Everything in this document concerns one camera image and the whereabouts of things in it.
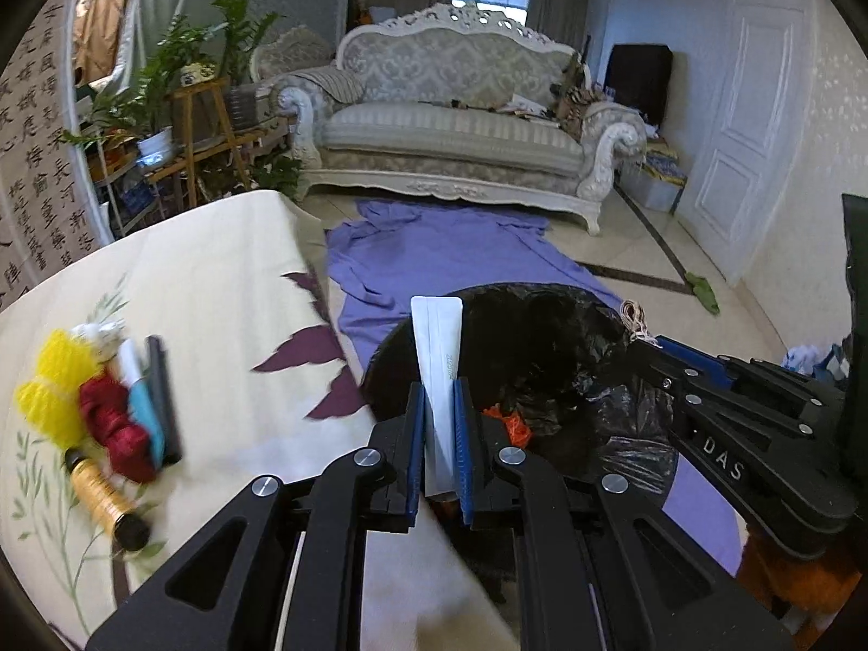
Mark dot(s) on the ornate grey armchair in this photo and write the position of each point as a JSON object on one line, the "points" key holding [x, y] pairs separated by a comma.
{"points": [[291, 57]]}

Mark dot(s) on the gold thread spool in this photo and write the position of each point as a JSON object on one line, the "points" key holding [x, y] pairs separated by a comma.
{"points": [[102, 495]]}

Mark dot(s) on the large orange foam net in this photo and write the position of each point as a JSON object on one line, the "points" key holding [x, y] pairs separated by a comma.
{"points": [[510, 424]]}

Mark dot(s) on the floral cream tablecloth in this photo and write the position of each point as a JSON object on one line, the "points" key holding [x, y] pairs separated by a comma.
{"points": [[203, 298]]}

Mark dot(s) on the green floor rag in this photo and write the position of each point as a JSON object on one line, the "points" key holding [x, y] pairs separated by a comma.
{"points": [[702, 291]]}

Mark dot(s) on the white twine bundle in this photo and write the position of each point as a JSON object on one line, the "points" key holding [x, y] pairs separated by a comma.
{"points": [[636, 322]]}

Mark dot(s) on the clear storage box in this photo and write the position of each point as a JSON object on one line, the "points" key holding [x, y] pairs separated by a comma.
{"points": [[654, 180]]}

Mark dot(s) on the white packet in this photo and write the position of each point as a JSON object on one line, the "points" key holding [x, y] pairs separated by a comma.
{"points": [[439, 366]]}

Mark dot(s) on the dark upright panel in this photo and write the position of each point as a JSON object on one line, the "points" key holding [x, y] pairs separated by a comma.
{"points": [[856, 325]]}

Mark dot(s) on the yellow foam net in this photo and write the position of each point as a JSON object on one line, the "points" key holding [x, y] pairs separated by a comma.
{"points": [[54, 386]]}

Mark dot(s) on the brown hanging curtain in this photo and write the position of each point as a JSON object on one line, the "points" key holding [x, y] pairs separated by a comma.
{"points": [[105, 13]]}

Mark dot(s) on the tiger print cloth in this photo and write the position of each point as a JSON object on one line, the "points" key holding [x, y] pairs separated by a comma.
{"points": [[576, 98]]}

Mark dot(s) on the white panel door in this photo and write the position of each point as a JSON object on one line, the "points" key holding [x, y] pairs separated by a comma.
{"points": [[746, 129]]}

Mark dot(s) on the dark red yarn bundle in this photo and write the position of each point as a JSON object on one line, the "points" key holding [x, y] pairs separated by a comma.
{"points": [[119, 430]]}

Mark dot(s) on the small green floor plant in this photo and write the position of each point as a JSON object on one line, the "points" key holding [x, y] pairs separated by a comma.
{"points": [[278, 176]]}

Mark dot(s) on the striped sofa blanket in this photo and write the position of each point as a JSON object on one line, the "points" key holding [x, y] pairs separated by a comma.
{"points": [[336, 85]]}

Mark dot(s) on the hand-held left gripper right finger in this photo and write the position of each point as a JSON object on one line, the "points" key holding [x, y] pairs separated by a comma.
{"points": [[464, 447]]}

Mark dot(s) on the white and blue cloth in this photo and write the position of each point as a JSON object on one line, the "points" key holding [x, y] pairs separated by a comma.
{"points": [[814, 361]]}

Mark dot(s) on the teal and white tube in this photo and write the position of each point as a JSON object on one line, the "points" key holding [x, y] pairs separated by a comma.
{"points": [[146, 413]]}

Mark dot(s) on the wooden plant stand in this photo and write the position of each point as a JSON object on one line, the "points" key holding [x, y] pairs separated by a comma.
{"points": [[203, 122]]}

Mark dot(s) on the white plant pot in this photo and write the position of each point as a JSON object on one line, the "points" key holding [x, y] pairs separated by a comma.
{"points": [[156, 146]]}

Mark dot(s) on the window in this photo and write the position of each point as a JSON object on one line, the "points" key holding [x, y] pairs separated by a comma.
{"points": [[491, 3]]}

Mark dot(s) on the purple floor cloth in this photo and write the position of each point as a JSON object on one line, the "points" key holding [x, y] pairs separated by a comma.
{"points": [[441, 251]]}

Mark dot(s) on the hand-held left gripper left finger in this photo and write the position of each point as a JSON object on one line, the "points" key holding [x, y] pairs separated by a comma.
{"points": [[415, 447]]}

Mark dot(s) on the ornate grey sofa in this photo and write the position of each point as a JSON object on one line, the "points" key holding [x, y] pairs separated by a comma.
{"points": [[447, 129]]}

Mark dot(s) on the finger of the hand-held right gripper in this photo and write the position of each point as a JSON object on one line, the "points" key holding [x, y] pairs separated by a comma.
{"points": [[705, 359], [685, 393]]}

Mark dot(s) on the crumpled white paper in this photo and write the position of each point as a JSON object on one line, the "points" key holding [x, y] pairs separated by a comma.
{"points": [[98, 338]]}

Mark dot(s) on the calligraphy wall hanging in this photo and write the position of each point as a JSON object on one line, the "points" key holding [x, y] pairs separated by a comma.
{"points": [[34, 149]]}

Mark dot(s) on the black flat screen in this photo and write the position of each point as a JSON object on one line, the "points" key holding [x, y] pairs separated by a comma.
{"points": [[637, 81]]}

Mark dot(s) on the large green potted plant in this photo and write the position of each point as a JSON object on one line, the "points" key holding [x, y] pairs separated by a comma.
{"points": [[176, 47]]}

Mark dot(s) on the black trash bag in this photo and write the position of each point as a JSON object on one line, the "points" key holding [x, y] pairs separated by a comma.
{"points": [[542, 339]]}

